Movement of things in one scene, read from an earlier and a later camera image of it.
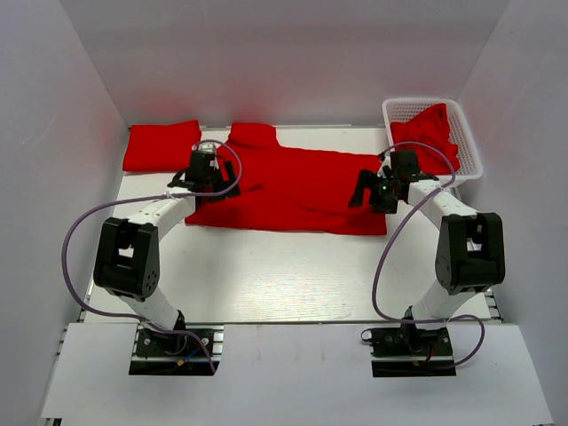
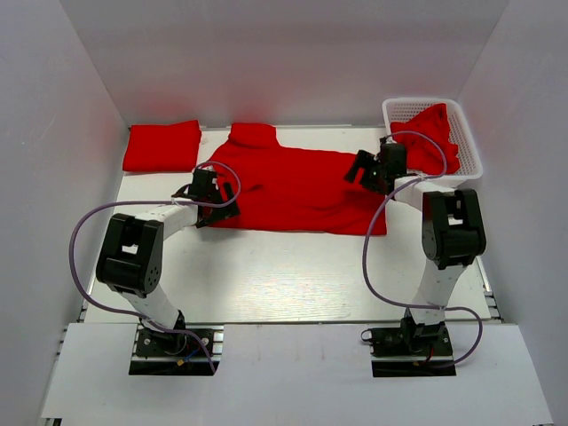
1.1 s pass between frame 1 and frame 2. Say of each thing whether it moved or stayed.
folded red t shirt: stayed
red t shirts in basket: stayed
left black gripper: moved
